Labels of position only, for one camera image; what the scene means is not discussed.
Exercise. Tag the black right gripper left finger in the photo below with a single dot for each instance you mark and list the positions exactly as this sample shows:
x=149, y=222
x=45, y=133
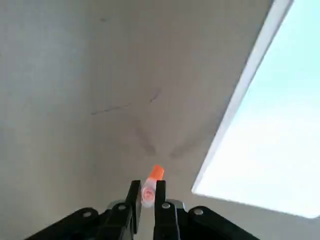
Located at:
x=120, y=220

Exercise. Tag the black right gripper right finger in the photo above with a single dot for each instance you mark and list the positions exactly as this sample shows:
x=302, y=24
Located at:
x=175, y=222

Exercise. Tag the orange pencil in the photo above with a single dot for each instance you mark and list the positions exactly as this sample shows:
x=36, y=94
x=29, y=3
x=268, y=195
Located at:
x=157, y=172

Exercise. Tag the white clipboard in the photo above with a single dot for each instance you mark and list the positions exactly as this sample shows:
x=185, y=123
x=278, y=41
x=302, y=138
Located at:
x=275, y=125

